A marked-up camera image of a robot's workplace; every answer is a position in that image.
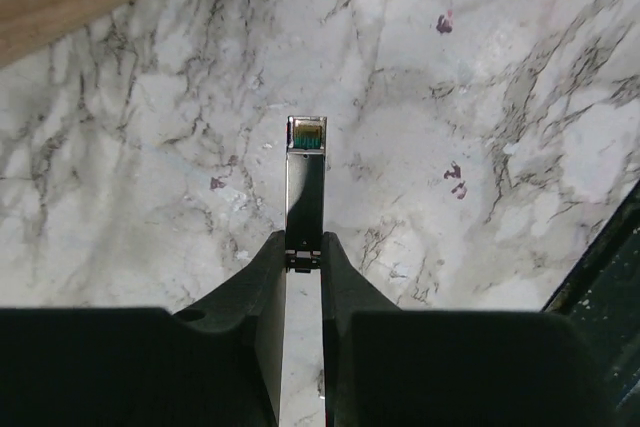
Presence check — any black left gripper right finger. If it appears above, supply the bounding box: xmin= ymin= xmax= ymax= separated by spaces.
xmin=321 ymin=233 xmax=616 ymax=426

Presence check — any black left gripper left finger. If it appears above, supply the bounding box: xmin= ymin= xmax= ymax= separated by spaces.
xmin=1 ymin=232 xmax=285 ymax=426

